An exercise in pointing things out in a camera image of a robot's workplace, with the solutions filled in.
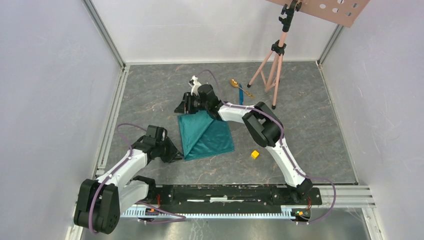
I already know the pink tripod stand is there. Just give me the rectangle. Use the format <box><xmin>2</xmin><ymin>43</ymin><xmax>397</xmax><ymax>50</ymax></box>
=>
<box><xmin>247</xmin><ymin>0</ymin><xmax>303</xmax><ymax>110</ymax></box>

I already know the yellow small cube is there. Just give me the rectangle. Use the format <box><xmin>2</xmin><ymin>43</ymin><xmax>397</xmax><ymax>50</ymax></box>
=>
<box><xmin>250</xmin><ymin>150</ymin><xmax>260</xmax><ymax>160</ymax></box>

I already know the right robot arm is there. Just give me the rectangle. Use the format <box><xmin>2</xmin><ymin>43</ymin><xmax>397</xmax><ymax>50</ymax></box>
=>
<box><xmin>174</xmin><ymin>84</ymin><xmax>313</xmax><ymax>204</ymax></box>

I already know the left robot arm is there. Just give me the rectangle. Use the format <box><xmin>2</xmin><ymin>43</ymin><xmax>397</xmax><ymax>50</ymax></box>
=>
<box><xmin>73</xmin><ymin>125</ymin><xmax>183</xmax><ymax>234</ymax></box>

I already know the gold metal spoon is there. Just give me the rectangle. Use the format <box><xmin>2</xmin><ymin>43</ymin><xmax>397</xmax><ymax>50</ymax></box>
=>
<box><xmin>230</xmin><ymin>78</ymin><xmax>255</xmax><ymax>99</ymax></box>

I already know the pink perforated board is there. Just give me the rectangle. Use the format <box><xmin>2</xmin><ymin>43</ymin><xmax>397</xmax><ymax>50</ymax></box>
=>
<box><xmin>270</xmin><ymin>0</ymin><xmax>369</xmax><ymax>32</ymax></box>

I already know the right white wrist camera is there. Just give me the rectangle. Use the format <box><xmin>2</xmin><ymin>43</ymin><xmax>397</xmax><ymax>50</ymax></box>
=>
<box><xmin>188</xmin><ymin>75</ymin><xmax>202</xmax><ymax>97</ymax></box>

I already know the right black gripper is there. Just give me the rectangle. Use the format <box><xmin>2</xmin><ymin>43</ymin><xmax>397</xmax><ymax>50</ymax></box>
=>
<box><xmin>174</xmin><ymin>92</ymin><xmax>209</xmax><ymax>115</ymax></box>

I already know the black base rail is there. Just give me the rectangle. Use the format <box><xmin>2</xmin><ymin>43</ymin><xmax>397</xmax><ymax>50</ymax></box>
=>
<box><xmin>121</xmin><ymin>184</ymin><xmax>323</xmax><ymax>221</ymax></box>

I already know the teal cloth napkin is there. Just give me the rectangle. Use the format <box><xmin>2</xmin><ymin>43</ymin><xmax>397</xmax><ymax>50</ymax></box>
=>
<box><xmin>177</xmin><ymin>110</ymin><xmax>235</xmax><ymax>161</ymax></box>

